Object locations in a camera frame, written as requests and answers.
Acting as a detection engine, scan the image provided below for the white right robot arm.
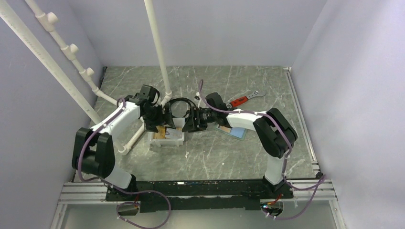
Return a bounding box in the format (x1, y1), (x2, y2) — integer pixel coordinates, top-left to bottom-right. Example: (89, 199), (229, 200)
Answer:
(182, 93), (298, 198)

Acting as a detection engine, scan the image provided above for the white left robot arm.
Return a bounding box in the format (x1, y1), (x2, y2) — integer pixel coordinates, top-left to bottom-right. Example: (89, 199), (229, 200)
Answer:
(72, 85), (174, 200)

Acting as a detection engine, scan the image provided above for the red handled adjustable wrench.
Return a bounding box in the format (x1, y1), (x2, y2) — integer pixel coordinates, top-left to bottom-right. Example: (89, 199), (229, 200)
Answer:
(225, 90), (266, 108)

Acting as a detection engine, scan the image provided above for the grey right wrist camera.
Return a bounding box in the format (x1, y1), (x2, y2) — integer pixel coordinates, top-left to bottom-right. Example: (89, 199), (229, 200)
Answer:
(194, 92), (201, 101)

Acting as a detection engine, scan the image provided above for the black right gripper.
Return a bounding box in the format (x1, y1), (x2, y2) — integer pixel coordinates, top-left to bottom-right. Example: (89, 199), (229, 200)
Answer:
(182, 106), (217, 133)

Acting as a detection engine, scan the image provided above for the clear plastic tray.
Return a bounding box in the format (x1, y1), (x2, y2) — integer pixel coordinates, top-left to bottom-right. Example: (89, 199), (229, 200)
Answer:
(147, 118), (185, 147)

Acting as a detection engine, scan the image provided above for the orange credit card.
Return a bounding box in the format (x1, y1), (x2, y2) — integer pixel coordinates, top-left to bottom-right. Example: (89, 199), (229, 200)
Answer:
(218, 126), (232, 133)

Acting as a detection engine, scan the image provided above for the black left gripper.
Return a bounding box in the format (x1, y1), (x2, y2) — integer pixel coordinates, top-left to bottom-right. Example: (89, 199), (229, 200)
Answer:
(142, 103), (174, 133)

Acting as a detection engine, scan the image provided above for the white pvc pipe frame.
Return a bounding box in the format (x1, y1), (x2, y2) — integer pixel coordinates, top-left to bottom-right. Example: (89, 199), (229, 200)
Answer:
(0, 0), (174, 156)

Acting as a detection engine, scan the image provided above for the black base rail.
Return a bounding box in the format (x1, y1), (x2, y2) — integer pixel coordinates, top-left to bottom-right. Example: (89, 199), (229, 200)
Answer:
(106, 178), (294, 213)

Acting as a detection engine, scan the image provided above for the aluminium extrusion frame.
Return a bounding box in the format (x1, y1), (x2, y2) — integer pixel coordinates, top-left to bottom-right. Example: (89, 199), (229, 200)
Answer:
(50, 182), (107, 229)

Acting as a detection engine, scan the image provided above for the black coiled cable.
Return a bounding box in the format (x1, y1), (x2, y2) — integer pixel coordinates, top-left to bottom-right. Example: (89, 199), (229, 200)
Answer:
(168, 97), (197, 118)

